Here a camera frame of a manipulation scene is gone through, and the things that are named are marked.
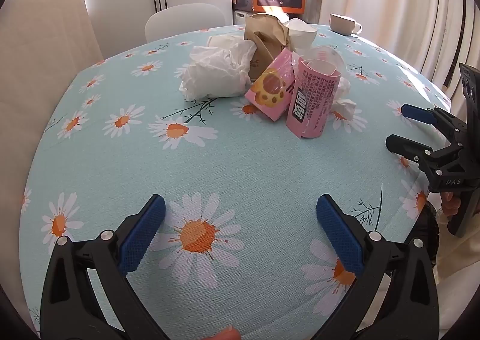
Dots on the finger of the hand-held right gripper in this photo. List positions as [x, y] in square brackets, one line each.
[416, 113]
[408, 150]

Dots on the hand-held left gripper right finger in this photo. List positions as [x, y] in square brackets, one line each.
[339, 238]

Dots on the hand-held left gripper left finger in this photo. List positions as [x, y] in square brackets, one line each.
[144, 235]

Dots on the small white tissue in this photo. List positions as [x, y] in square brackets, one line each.
[345, 107]

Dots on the pink packet with black print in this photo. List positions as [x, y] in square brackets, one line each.
[313, 107]

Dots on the crushed white paper cup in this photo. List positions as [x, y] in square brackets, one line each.
[302, 38]

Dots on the pink paw print packet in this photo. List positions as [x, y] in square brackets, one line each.
[272, 88]

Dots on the brown paper bag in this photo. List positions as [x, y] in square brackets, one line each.
[262, 40]

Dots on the person's right forearm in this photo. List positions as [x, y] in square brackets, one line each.
[461, 257]

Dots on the person's right hand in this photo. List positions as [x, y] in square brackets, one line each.
[450, 203]

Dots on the person's left hand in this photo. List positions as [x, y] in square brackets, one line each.
[223, 334]

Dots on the white mug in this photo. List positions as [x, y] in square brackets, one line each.
[343, 25]

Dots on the daisy print tablecloth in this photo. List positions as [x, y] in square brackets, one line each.
[243, 175]

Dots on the white appliance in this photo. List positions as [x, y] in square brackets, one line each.
[240, 17]

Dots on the white chair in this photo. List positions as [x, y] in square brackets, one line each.
[180, 21]

